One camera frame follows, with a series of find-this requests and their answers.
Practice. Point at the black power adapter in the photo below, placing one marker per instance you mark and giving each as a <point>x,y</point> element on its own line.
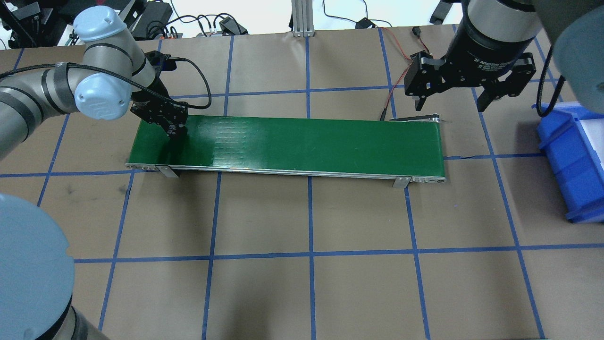
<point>230,27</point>

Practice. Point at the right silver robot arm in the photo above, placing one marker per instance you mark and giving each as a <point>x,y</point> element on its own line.
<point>489,51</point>

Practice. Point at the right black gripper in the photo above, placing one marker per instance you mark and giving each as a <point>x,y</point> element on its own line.
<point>481,55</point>

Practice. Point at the green conveyor belt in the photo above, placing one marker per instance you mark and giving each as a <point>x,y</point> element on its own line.
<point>403,151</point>

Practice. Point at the aluminium frame post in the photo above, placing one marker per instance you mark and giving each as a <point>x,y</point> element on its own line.
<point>302,18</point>

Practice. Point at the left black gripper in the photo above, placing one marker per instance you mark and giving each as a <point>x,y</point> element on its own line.
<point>152,97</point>

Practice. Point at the blue plastic bin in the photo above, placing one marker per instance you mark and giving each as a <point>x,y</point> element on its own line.
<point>572,138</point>

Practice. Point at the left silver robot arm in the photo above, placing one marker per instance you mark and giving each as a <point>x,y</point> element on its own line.
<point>114,77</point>

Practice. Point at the black cylindrical capacitor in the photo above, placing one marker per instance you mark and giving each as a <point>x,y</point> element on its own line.
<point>179,132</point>

